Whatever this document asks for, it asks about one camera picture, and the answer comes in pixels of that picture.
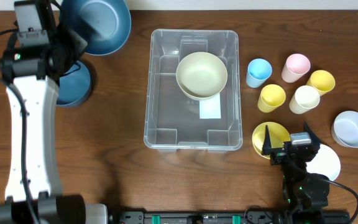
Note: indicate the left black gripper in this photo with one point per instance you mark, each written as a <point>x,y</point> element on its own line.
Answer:
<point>71,34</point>

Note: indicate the white small bowl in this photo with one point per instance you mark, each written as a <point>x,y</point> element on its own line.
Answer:
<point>326,162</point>

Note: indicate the light blue cup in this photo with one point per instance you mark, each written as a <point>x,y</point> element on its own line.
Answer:
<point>258,71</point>

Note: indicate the clear plastic storage bin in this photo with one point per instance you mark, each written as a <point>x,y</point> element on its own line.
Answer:
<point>172,119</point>

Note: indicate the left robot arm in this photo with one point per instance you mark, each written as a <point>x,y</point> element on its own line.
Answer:
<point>39,52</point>

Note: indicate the yellow cup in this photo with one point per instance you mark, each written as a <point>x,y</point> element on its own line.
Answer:
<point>322,81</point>
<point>271,97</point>

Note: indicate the pink cup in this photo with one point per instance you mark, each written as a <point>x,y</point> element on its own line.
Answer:
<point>295,67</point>

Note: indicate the cream white cup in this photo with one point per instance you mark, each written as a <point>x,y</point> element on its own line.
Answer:
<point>304,99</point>

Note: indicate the dark blue bowl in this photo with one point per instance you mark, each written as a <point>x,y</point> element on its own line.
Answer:
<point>104,24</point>
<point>75,86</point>

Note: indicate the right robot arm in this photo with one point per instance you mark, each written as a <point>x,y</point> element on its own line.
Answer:
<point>306,192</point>

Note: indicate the cream green bowl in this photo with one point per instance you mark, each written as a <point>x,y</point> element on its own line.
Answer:
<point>201,75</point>

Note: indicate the grey blue small bowl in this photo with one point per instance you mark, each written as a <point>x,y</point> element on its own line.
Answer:
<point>344,129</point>

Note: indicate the yellow small bowl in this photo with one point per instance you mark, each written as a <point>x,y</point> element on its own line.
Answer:
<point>278,135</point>

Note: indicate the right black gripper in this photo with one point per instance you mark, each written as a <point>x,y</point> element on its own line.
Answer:
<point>278,157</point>

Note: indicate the white label in bin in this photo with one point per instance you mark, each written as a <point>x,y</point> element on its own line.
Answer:
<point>211,108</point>

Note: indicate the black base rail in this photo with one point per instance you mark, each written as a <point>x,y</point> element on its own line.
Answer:
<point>253,216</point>

